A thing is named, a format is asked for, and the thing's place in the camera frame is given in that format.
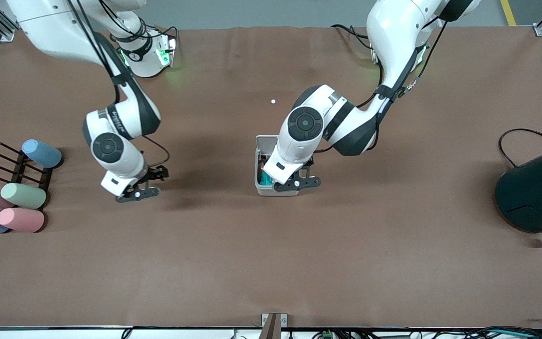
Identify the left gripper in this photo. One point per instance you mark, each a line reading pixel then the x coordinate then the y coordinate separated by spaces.
pixel 310 162

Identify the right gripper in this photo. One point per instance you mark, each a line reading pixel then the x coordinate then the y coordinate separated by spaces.
pixel 154 173

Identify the white square lidded bin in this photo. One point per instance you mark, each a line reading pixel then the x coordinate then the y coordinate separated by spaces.
pixel 264 190

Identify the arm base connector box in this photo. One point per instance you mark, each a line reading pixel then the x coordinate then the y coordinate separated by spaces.
pixel 165 51

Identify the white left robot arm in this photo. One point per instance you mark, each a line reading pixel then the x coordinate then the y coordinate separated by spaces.
pixel 393 37

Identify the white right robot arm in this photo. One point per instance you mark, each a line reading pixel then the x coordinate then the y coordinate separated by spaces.
pixel 54 23

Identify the teal crumpled wrapper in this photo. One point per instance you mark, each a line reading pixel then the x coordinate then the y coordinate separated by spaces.
pixel 267 179

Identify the brown table cover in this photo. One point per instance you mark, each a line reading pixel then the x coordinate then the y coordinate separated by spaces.
pixel 271 259

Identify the light green plastic cup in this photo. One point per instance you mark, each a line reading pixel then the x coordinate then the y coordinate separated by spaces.
pixel 23 196

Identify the black pronged cup rack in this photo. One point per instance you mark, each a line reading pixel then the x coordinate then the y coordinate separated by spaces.
pixel 18 170

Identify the dark teal cylindrical container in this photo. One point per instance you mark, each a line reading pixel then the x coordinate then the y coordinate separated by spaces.
pixel 534 193

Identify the silver bracket with post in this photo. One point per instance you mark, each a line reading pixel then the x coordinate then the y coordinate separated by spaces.
pixel 273 326

